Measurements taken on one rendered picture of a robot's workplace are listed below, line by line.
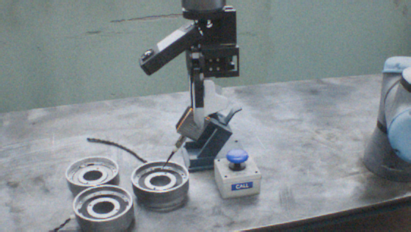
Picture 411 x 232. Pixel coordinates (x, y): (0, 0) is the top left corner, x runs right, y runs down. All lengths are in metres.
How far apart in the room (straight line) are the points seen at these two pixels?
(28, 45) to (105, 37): 0.41
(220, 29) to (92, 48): 1.69
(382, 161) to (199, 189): 0.36
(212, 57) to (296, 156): 0.33
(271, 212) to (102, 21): 1.73
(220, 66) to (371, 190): 0.37
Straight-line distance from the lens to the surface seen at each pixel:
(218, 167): 0.87
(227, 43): 0.79
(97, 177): 0.93
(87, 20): 2.39
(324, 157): 1.00
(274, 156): 0.99
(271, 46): 2.58
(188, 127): 0.84
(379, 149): 0.95
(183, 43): 0.77
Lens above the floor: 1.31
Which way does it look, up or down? 26 degrees down
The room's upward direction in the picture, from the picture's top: 2 degrees counter-clockwise
